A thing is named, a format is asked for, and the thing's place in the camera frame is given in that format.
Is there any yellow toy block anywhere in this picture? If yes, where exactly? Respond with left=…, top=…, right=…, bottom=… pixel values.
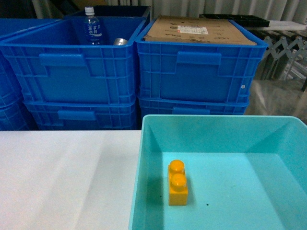
left=168, top=159, right=189, bottom=206

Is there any brown cardboard box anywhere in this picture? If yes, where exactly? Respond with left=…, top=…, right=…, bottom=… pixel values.
left=144, top=16, right=257, bottom=46

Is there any blue crate bottom right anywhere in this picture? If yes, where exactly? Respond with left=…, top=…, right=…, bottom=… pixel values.
left=138, top=96, right=249, bottom=117

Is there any blue crate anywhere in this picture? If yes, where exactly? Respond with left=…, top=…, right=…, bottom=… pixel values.
left=138, top=96, right=249, bottom=117
left=0, top=17, right=146, bottom=104
left=24, top=101, right=137, bottom=130
left=136, top=19, right=267, bottom=103
left=0, top=18, right=63, bottom=107
left=0, top=99, right=35, bottom=131

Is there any blue crate bottom middle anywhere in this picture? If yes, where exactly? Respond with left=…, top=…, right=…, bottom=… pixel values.
left=24, top=101, right=137, bottom=130

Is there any blue crate top right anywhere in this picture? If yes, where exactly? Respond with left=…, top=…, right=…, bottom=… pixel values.
left=136, top=19, right=267, bottom=103

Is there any silver metal can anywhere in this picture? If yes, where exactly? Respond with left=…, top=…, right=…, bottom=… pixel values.
left=113, top=38, right=128, bottom=46

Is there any clear water bottle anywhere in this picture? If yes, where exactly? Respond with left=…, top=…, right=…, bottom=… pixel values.
left=83, top=7, right=103, bottom=45

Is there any teal plastic bin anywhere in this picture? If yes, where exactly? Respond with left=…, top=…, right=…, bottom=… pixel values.
left=129, top=115, right=307, bottom=230

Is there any blue crate top middle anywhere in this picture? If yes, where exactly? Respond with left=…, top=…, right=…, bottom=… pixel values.
left=0, top=17, right=146, bottom=104

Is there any black plastic tray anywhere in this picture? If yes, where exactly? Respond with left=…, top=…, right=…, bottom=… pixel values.
left=199, top=14, right=270, bottom=27

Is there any metal folding gate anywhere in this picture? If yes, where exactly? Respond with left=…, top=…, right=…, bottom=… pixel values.
left=260, top=34, right=307, bottom=81

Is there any blue crate bottom left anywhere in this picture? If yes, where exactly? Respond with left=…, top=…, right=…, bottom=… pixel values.
left=0, top=99, right=35, bottom=131

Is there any blue crate top left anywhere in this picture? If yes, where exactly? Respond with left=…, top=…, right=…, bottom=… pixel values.
left=0, top=18, right=63, bottom=107

